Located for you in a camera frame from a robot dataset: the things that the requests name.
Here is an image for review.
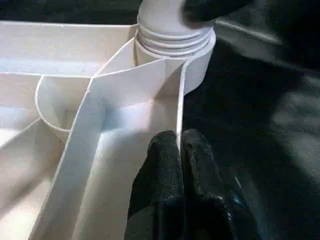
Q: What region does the white plastic table top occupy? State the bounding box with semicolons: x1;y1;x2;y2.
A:
0;20;217;240

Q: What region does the white plastic table leg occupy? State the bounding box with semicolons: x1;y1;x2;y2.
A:
136;0;215;57

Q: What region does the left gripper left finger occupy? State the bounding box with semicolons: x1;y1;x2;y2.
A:
124;130;184;240

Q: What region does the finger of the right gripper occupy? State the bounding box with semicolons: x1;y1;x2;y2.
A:
182;0;253;24

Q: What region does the black plastic mat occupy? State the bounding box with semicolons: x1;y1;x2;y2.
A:
0;0;320;240

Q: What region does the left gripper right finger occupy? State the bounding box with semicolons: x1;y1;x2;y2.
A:
180;127;262;240

